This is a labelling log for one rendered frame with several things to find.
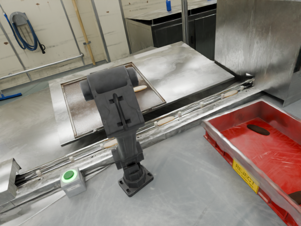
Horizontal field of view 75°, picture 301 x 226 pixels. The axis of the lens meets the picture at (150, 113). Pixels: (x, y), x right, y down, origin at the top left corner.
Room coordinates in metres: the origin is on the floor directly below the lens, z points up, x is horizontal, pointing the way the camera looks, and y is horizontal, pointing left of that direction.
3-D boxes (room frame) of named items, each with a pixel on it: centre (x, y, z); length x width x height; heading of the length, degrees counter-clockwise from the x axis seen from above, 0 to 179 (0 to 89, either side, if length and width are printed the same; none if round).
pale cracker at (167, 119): (0.79, -0.07, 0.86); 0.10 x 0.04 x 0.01; 109
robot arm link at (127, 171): (0.51, 0.11, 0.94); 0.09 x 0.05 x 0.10; 15
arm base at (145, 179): (0.49, 0.10, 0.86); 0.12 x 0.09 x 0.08; 122
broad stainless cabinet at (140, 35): (3.36, -0.93, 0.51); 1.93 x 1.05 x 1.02; 109
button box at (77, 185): (0.51, 0.35, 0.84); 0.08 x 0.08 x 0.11; 19
